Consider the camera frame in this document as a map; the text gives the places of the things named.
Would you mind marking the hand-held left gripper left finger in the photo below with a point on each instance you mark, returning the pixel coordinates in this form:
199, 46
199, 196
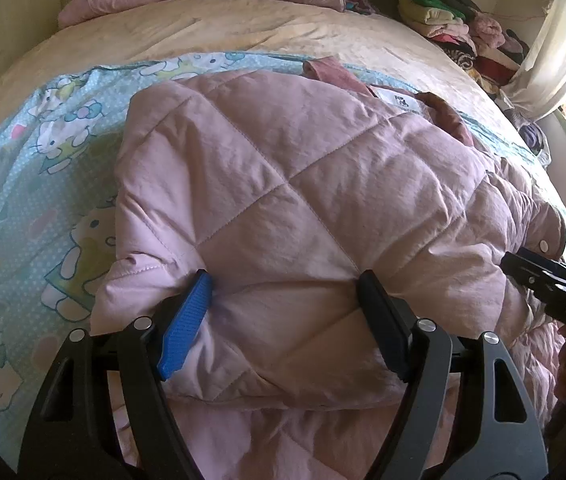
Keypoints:
185, 325

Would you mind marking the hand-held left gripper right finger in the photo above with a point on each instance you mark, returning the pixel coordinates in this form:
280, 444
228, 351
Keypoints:
383, 325

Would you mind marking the pink quilted jacket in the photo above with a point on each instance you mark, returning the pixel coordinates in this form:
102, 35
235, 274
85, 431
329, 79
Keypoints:
293, 200

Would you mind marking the plastic bag of clothes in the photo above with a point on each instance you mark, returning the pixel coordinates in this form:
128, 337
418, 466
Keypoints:
530, 132

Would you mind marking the stack of folded clothes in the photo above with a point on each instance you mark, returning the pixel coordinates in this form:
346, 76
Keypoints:
453, 30

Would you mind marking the blue cartoon printed blanket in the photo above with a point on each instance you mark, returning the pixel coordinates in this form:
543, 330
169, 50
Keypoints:
38, 200

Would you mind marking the cream curtain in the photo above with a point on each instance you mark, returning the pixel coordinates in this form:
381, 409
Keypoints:
548, 60

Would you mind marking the bed with beige sheet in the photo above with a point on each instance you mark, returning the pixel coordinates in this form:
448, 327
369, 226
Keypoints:
213, 25

